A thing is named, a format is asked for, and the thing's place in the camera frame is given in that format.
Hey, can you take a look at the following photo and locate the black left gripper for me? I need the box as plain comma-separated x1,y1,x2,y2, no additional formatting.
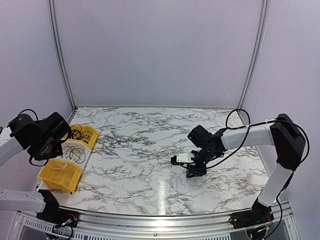
31,138,63,161

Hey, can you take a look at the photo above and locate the long thin black cable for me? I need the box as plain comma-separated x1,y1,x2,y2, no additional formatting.
68,124,93,145

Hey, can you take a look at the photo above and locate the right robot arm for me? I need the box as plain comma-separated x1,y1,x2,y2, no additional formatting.
180,113,311,224

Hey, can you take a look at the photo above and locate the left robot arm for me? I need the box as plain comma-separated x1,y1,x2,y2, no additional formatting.
0,112,72,223

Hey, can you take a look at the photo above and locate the white translucent plastic bin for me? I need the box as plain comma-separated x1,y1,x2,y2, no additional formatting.
48,146,92,171

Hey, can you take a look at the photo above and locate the near yellow plastic bin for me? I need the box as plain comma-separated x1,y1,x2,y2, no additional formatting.
37,160,83,193

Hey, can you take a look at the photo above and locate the yellow plastic bin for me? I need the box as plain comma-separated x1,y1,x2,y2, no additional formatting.
37,160,83,193
62,124,100,152

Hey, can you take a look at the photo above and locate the far yellow plastic bin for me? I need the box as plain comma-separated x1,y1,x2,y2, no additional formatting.
62,124,100,152

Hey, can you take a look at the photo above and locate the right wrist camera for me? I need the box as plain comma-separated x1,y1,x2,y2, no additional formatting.
170,153,195,166

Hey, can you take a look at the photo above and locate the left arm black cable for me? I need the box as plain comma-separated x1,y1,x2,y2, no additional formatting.
0,108,50,168

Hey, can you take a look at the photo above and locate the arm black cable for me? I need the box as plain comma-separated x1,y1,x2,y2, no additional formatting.
0,108,50,168
204,108,311,218

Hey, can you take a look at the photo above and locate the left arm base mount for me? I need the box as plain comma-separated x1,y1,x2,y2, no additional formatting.
36,189,80,228

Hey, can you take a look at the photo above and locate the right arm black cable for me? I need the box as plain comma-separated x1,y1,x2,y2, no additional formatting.
204,108,311,218

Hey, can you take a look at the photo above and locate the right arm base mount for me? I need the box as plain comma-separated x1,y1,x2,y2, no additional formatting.
228,198,275,229

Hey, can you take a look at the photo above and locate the aluminium front rail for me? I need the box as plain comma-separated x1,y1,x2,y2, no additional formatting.
14,199,296,240

